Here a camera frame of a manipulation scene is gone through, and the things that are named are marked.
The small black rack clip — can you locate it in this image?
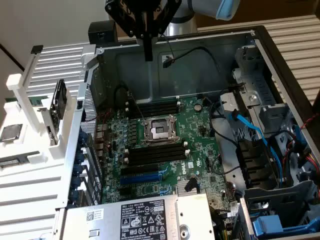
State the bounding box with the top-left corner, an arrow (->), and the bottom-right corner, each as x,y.
30,44 -> 44,55

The silver chipset heatsink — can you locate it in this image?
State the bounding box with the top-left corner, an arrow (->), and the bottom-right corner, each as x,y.
175,179 -> 201,195

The long black expansion slot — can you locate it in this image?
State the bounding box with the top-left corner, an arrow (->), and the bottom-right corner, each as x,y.
120,163 -> 161,177

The graphics card with silver bracket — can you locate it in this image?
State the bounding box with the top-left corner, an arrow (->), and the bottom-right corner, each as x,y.
29,96 -> 61,148

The black hard disk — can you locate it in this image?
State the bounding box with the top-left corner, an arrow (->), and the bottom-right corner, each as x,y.
49,78 -> 68,127

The silver metal disk bay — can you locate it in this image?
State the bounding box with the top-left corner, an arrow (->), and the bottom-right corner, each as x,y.
232,45 -> 301,136

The open grey PC case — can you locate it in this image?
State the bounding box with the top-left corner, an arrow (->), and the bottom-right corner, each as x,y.
53,24 -> 320,240

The blue plastic drive tray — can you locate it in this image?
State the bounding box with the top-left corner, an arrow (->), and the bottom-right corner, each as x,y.
252,214 -> 320,237

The coloured power wire bundle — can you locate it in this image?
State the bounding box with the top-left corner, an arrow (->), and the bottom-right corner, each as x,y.
299,147 -> 320,173

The blue expansion slot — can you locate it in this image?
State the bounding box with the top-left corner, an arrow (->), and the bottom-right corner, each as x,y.
119,172 -> 162,186

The black angled plug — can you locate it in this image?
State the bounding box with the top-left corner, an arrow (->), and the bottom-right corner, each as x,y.
184,175 -> 199,193

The thin metal locking lever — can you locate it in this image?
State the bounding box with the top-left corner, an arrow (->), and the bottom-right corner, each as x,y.
127,91 -> 147,125

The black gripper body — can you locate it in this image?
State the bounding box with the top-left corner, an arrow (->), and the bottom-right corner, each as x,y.
104,0 -> 183,39

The black wire with connector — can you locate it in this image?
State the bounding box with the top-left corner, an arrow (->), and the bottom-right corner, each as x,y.
159,34 -> 247,90

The black box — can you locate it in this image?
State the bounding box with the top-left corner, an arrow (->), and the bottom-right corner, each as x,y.
87,20 -> 119,45

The CPU socket with metal frame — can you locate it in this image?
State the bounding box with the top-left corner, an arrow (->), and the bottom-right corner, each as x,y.
139,114 -> 181,147

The red and black twisted wire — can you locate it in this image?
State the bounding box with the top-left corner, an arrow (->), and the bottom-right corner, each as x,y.
299,116 -> 320,130
82,111 -> 112,124

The blue SATA wire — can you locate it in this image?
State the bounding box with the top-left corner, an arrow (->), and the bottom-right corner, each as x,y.
226,109 -> 288,187

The black looped wire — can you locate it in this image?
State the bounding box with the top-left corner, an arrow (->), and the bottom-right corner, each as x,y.
113,84 -> 131,112

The white plastic parts rack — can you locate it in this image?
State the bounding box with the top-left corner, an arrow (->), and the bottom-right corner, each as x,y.
0,44 -> 83,177

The plain brown cardboard box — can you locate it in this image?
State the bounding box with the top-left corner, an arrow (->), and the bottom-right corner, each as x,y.
194,0 -> 320,27

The green Dell motherboard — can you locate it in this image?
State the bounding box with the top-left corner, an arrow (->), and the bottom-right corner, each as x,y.
94,96 -> 242,240

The grey metal drive cage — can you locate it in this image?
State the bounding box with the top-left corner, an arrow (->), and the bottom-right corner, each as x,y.
243,179 -> 320,240

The silver power supply with label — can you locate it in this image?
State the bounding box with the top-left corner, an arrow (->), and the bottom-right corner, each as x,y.
58,193 -> 216,240

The silver CPU chip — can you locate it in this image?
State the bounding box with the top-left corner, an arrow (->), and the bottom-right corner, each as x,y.
0,123 -> 23,143

